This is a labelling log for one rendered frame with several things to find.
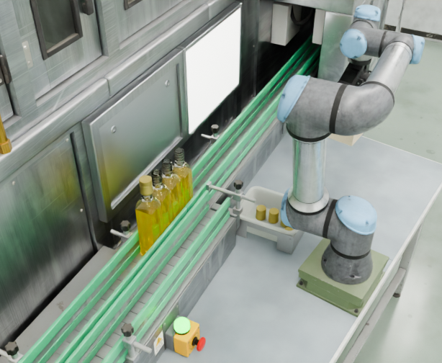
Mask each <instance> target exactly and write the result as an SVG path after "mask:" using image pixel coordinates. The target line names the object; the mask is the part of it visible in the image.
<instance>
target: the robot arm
mask: <svg viewBox="0 0 442 363"><path fill-rule="evenodd" d="M380 14H381V11H380V9H379V8H378V7H376V6H372V5H361V6H358V7H356V9H355V13H354V16H353V22H352V24H351V26H350V27H349V28H348V30H347V31H345V33H344V34H343V36H342V39H341V41H340V50H341V52H342V54H344V56H346V57H348V62H350V63H349V64H348V66H347V67H346V69H345V71H344V72H343V75H342V76H341V78H340V80H339V81H338V82H333V81H327V80H323V79H317V78H313V77H310V76H300V75H294V76H293V77H291V78H290V79H289V80H288V82H287V84H286V86H285V87H284V90H283V92H282V95H281V99H280V101H279V106H278V109H277V119H278V120H279V121H281V122H286V123H287V132H288V133H289V135H290V136H291V137H292V146H293V186H292V187H290V188H288V190H287V191H286V192H285V193H284V196H283V199H282V201H281V220H282V222H283V224H285V225H286V226H289V227H291V228H293V229H295V230H301V231H304V232H307V233H311V234H313V235H316V236H320V237H323V238H327V239H330V244H329V245H328V247H327V248H326V249H325V251H324V253H323V256H322V261H321V266H322V269H323V271H324V272H325V274H326V275H327V276H328V277H329V278H331V279H332V280H334V281H336V282H339V283H341V284H360V283H362V282H365V281H366V280H367V279H368V278H369V277H370V276H371V273H372V269H373V261H372V258H371V252H370V250H371V245H372V241H373V237H374V231H375V230H376V220H377V213H376V210H375V209H374V208H373V205H372V204H371V203H369V202H368V201H366V200H365V199H363V198H361V197H357V196H353V195H349V196H348V197H347V196H344V197H341V198H340V199H339V200H335V199H333V198H330V197H329V193H328V190H327V189H326V187H325V186H324V185H325V161H326V148H327V138H328V137H329V136H330V135H331V134H336V135H343V136H351V135H358V134H362V133H365V132H367V131H369V130H371V129H373V128H375V127H376V126H378V125H380V124H381V123H382V122H383V121H385V120H386V118H387V117H388V116H389V114H390V113H391V111H392V109H393V107H394V101H395V99H394V94H395V92H396V90H397V88H398V86H399V85H400V82H401V80H402V77H403V76H404V74H405V72H406V69H407V67H408V65H409V64H418V63H419V62H420V59H421V56H422V54H423V48H424V45H425V40H424V38H423V37H418V36H415V35H408V34H403V33H398V32H390V31H386V30H378V27H379V22H380ZM373 57H377V58H379V60H378V61H377V63H376V65H375V67H374V69H373V70H372V71H370V70H369V66H370V63H371V59H372V58H373ZM369 72H370V73H369Z"/></svg>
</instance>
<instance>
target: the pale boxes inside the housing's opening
mask: <svg viewBox="0 0 442 363"><path fill-rule="evenodd" d="M292 5H293V12H294V17H295V19H296V20H297V21H298V22H300V20H301V12H302V6H299V5H295V4H288V3H284V2H279V1H275V2H274V3H273V16H272V28H271V43H274V44H278V45H284V46H285V45H286V44H287V43H288V42H289V41H290V40H291V39H292V38H293V37H294V36H295V35H296V34H297V33H298V32H299V29H300V25H295V24H294V23H293V21H292V19H291V10H292ZM325 11H326V10H322V9H316V10H315V22H314V29H313V36H312V43H316V44H320V45H321V44H322V38H323V27H324V20H325Z"/></svg>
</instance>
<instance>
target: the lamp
mask: <svg viewBox="0 0 442 363"><path fill-rule="evenodd" d="M190 329H191V326H190V322H189V320H188V319H187V318H185V317H180V318H177V319H176V320H175V322H174V331H175V332H176V333H177V334H178V335H185V334H187V333H188V332H190Z"/></svg>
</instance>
